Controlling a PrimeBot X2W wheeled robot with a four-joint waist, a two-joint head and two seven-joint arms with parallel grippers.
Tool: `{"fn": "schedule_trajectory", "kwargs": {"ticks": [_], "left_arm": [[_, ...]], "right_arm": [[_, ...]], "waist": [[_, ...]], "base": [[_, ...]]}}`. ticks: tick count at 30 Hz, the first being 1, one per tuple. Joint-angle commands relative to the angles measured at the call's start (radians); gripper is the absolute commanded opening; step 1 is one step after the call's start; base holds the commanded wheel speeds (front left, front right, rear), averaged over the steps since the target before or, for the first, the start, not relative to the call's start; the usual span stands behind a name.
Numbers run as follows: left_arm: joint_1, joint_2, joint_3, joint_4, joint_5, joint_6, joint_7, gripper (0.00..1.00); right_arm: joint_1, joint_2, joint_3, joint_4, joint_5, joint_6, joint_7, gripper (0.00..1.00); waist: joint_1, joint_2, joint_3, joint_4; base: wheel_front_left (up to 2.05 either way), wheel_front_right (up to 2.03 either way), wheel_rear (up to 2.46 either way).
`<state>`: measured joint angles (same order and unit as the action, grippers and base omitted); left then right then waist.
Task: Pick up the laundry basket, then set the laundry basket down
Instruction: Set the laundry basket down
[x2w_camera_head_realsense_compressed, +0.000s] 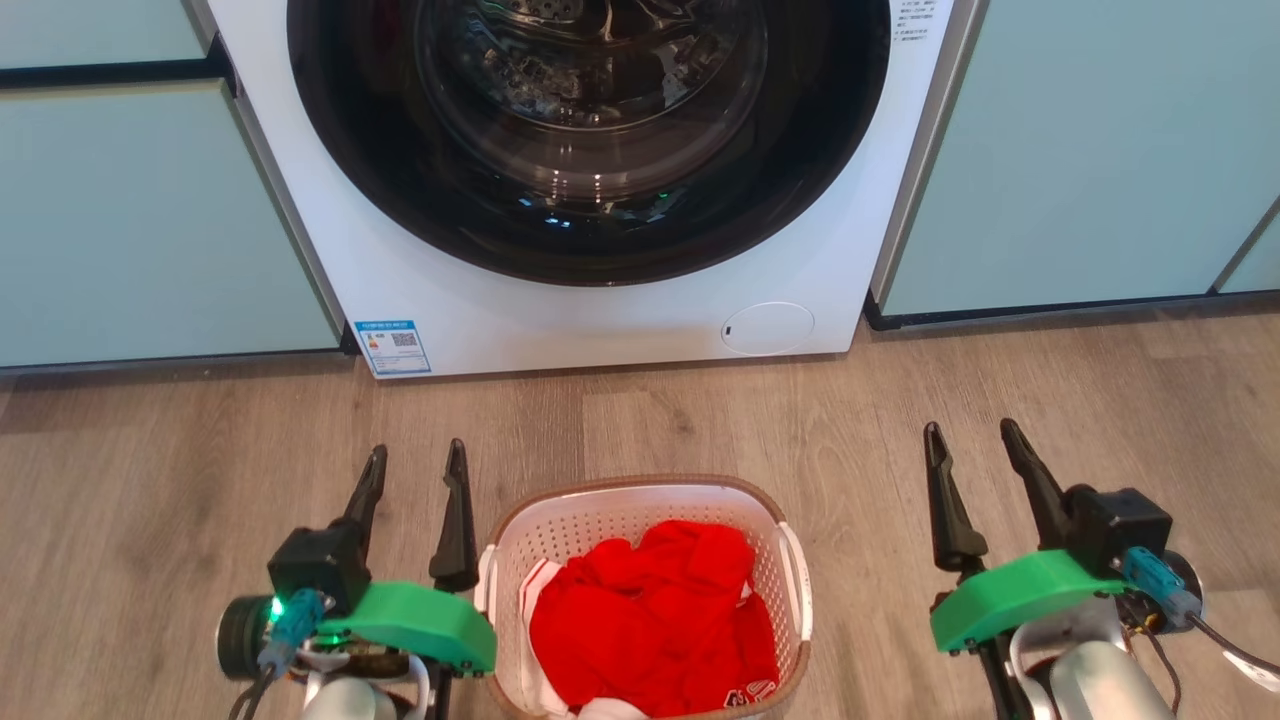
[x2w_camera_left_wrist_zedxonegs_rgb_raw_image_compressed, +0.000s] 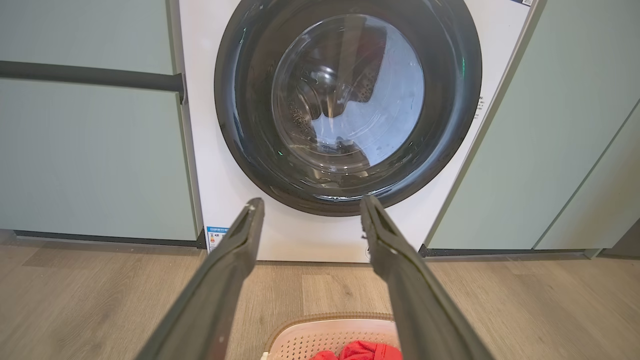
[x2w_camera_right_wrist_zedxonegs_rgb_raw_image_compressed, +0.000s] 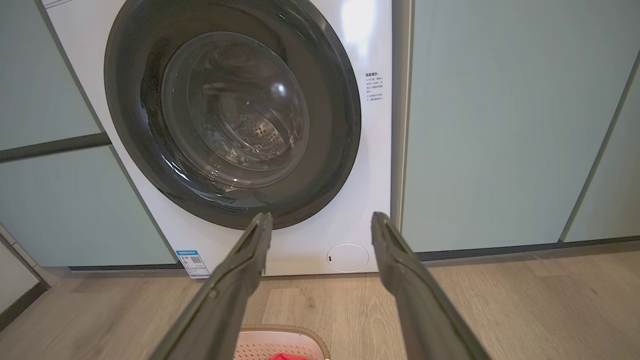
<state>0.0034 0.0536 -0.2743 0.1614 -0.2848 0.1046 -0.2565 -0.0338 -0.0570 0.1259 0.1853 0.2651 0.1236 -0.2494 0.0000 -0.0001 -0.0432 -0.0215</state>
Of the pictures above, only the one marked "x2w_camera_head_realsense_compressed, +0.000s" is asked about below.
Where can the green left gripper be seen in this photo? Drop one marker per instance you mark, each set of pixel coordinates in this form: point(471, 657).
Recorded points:
point(420, 625)

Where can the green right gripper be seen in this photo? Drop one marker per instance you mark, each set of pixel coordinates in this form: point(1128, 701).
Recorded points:
point(1020, 600)

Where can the white perforated laundry basket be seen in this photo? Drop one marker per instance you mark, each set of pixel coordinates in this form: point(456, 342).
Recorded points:
point(590, 515)

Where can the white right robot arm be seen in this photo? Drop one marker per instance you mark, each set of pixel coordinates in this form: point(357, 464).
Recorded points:
point(1100, 680)

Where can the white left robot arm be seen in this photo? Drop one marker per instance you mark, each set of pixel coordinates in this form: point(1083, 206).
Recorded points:
point(345, 700)

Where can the blue energy label sticker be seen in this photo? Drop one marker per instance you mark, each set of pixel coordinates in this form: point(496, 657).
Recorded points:
point(393, 347)

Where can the white front-load washing machine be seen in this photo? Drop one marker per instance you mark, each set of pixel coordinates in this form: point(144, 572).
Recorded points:
point(600, 320)

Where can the round white filter cover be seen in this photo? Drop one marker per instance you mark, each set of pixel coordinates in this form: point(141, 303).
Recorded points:
point(767, 328)

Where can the pale green cabinet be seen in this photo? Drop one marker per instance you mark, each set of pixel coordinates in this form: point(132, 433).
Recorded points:
point(130, 220)
point(1080, 150)

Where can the round dark glass washer door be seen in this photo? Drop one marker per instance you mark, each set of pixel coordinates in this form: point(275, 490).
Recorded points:
point(330, 130)

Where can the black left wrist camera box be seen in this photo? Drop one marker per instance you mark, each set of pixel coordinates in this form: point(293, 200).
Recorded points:
point(318, 565)

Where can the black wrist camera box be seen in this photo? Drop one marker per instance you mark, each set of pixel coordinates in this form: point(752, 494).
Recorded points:
point(1120, 530)
point(318, 565)

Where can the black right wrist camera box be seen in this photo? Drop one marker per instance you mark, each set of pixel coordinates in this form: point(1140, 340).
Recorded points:
point(1120, 530)

